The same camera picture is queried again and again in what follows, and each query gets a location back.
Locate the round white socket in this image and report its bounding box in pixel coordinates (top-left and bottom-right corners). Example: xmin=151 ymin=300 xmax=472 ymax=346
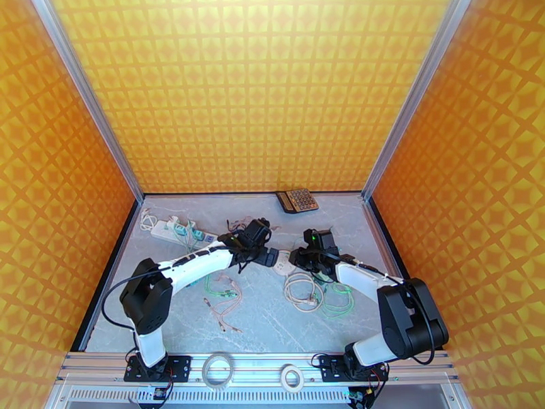
xmin=272 ymin=249 xmax=299 ymax=277

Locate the white power strip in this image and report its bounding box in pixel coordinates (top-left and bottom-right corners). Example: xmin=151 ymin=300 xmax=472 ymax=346
xmin=151 ymin=219 xmax=219 ymax=251

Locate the black desk calculator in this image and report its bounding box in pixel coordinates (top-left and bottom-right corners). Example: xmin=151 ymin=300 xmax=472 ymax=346
xmin=275 ymin=188 xmax=320 ymax=215

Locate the small white tape roll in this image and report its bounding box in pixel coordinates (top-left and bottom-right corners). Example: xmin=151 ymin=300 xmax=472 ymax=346
xmin=280 ymin=364 xmax=304 ymax=392

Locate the large white tape roll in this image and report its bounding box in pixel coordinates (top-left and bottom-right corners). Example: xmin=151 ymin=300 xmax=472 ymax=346
xmin=201 ymin=353 xmax=234 ymax=389

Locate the perforated metal panel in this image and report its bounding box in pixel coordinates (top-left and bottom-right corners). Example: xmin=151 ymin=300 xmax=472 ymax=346
xmin=44 ymin=384 xmax=469 ymax=409

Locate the white socket power cable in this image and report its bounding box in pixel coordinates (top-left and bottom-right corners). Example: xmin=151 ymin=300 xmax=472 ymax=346
xmin=283 ymin=272 xmax=326 ymax=314

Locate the mint green charging cable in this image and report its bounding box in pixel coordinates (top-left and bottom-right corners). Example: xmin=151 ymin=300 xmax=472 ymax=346
xmin=315 ymin=279 xmax=355 ymax=320

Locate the pink multi-head charging cable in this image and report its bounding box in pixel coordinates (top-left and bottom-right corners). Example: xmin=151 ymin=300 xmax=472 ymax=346
xmin=203 ymin=292 xmax=245 ymax=335

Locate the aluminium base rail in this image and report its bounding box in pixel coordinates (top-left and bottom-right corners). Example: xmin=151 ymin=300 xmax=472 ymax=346
xmin=55 ymin=351 xmax=458 ymax=385

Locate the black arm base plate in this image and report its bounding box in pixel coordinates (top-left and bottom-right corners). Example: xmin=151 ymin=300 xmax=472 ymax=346
xmin=319 ymin=354 xmax=390 ymax=383
xmin=123 ymin=354 xmax=193 ymax=383

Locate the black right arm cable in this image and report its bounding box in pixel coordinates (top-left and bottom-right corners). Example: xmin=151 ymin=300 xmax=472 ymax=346
xmin=400 ymin=275 xmax=438 ymax=366

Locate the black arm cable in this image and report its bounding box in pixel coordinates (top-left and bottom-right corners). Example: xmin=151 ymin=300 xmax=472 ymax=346
xmin=400 ymin=275 xmax=438 ymax=366
xmin=101 ymin=267 xmax=171 ymax=332

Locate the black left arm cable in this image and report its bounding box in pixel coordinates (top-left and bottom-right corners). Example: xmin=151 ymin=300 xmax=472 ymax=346
xmin=101 ymin=267 xmax=171 ymax=332

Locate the aluminium frame post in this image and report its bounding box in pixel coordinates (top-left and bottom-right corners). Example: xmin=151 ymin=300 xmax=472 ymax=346
xmin=27 ymin=0 xmax=146 ymax=205
xmin=360 ymin=0 xmax=475 ymax=203

